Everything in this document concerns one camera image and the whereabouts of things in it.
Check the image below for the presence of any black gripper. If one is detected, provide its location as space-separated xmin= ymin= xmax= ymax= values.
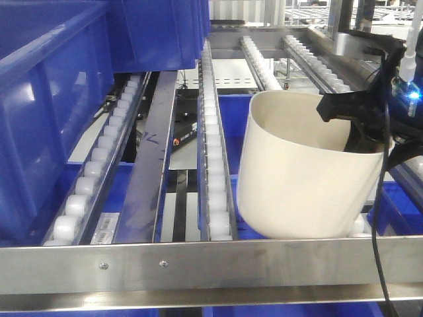
xmin=317 ymin=30 xmax=422 ymax=169

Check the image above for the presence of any white plastic bin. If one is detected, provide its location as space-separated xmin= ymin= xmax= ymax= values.
xmin=237 ymin=90 xmax=394 ymax=240

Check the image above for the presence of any blue bin lower right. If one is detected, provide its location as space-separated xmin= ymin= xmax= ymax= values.
xmin=377 ymin=181 xmax=422 ymax=236

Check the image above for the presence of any blue bin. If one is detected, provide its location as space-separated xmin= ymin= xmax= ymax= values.
xmin=377 ymin=181 xmax=422 ymax=236
xmin=1 ymin=1 xmax=113 ymax=246
xmin=107 ymin=1 xmax=210 ymax=73
xmin=219 ymin=94 xmax=265 ymax=240

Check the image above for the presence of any blue bin lower centre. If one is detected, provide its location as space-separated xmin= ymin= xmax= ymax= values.
xmin=219 ymin=94 xmax=265 ymax=240

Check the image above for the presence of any stainless steel shelf rack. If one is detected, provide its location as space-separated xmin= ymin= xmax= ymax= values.
xmin=0 ymin=24 xmax=423 ymax=317

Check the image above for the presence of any blue bin left rear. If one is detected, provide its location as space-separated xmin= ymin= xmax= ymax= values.
xmin=107 ymin=1 xmax=210 ymax=73

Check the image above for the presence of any blue bin left front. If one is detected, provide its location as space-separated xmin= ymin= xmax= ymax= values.
xmin=1 ymin=1 xmax=113 ymax=246

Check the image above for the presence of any white roller track far right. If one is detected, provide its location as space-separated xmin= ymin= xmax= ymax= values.
xmin=283 ymin=34 xmax=352 ymax=94

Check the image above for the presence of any white roller track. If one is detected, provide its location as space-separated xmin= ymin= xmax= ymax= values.
xmin=197 ymin=41 xmax=238 ymax=241
xmin=283 ymin=34 xmax=352 ymax=94
xmin=42 ymin=71 xmax=151 ymax=246
xmin=240 ymin=35 xmax=366 ymax=238

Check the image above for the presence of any white roller track centre right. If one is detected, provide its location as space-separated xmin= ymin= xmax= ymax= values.
xmin=240 ymin=35 xmax=366 ymax=238

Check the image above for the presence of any white roller track centre left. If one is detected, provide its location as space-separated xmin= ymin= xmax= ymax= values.
xmin=197 ymin=41 xmax=238 ymax=241

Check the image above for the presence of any white roller track far left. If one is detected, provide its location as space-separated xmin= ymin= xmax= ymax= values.
xmin=42 ymin=71 xmax=151 ymax=246

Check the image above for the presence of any white cable connector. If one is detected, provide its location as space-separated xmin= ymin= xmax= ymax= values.
xmin=399 ymin=7 xmax=422 ymax=83

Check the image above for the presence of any black cable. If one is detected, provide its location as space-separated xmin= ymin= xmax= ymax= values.
xmin=369 ymin=49 xmax=401 ymax=317

